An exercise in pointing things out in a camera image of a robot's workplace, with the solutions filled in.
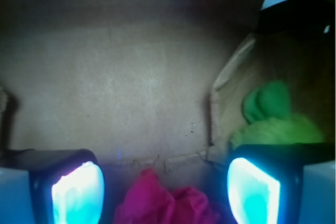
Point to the green plush toy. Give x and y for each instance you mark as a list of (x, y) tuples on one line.
[(271, 121)]

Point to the red paper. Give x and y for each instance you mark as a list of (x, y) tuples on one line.
[(147, 201)]

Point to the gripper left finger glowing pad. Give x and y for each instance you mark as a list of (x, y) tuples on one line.
[(55, 186)]

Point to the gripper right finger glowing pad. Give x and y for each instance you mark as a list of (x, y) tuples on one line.
[(282, 183)]

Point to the brown paper bag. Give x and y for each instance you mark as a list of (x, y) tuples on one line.
[(151, 80)]

